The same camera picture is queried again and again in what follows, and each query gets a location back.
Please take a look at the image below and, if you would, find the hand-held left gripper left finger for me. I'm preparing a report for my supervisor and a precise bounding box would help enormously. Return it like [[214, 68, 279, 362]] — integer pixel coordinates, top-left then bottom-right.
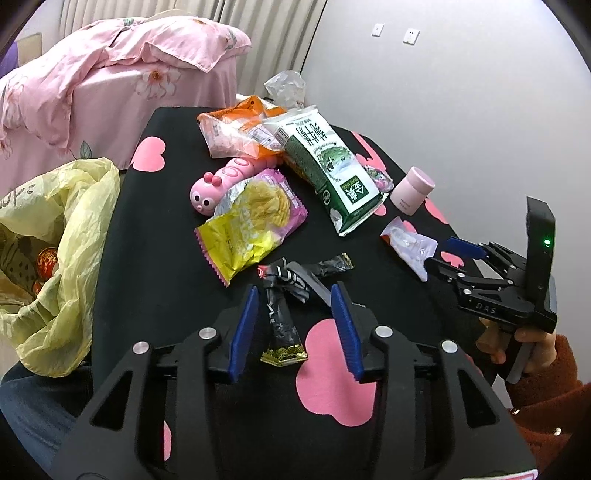
[[51, 284, 259, 480]]

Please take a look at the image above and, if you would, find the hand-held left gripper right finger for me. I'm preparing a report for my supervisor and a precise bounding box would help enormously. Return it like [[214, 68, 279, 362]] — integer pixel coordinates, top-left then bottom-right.
[[330, 282, 539, 480]]

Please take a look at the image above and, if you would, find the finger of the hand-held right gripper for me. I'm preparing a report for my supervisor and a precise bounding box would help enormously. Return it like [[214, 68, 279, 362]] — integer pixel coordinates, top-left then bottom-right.
[[447, 236, 527, 278], [424, 257, 509, 296]]

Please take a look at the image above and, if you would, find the black gold sachet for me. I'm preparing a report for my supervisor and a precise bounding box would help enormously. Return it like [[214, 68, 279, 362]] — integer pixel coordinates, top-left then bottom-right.
[[259, 261, 309, 366]]

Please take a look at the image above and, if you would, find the clear plastic wrapper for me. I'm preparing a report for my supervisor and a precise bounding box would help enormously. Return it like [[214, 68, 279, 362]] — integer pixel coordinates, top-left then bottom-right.
[[381, 218, 438, 282]]

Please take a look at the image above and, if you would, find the yellow purple chip packet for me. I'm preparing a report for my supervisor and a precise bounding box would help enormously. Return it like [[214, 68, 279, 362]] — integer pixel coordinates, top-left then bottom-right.
[[195, 168, 309, 288]]

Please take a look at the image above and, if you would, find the pink caterpillar toy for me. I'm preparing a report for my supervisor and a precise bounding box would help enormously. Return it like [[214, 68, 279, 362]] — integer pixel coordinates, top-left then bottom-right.
[[190, 150, 283, 216]]

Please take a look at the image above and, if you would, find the green white milk bag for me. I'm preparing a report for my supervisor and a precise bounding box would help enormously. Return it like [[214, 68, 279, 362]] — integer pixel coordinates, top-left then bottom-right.
[[274, 113, 391, 237]]

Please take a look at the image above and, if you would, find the yellow plastic bag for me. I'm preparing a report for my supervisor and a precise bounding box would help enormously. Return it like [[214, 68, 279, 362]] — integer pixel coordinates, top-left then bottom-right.
[[0, 158, 122, 377]]

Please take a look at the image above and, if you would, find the clear plastic bag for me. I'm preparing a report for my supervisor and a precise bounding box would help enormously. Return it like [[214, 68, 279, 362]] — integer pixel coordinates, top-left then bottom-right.
[[264, 70, 307, 109]]

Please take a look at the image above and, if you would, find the person's right forearm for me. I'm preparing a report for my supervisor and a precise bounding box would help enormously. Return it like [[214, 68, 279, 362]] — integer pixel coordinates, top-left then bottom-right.
[[505, 335, 580, 435]]

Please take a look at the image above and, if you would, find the person's right hand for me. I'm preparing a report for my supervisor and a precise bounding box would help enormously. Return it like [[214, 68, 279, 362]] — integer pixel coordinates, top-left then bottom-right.
[[477, 316, 557, 374]]

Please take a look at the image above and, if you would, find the pink cup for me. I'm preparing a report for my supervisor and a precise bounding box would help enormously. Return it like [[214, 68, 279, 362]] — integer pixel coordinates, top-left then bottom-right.
[[390, 166, 435, 214]]

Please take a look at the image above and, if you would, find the small pink candy wrapper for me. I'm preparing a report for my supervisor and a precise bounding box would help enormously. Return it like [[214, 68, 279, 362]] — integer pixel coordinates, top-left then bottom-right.
[[365, 164, 394, 192]]

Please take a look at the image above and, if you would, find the orange snack wrapper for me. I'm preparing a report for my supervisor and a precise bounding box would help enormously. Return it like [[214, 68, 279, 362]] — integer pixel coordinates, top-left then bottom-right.
[[197, 95, 288, 160]]

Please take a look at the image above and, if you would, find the beige curtain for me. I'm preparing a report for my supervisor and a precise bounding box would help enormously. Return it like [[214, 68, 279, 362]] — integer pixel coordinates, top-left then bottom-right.
[[60, 0, 328, 100]]

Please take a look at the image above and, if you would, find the pink floral quilt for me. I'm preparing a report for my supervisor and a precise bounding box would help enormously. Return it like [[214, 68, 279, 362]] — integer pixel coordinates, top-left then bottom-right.
[[0, 13, 252, 151]]

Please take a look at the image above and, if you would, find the purple pillow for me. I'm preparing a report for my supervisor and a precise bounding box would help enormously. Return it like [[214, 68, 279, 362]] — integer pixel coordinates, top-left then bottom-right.
[[0, 41, 19, 79]]

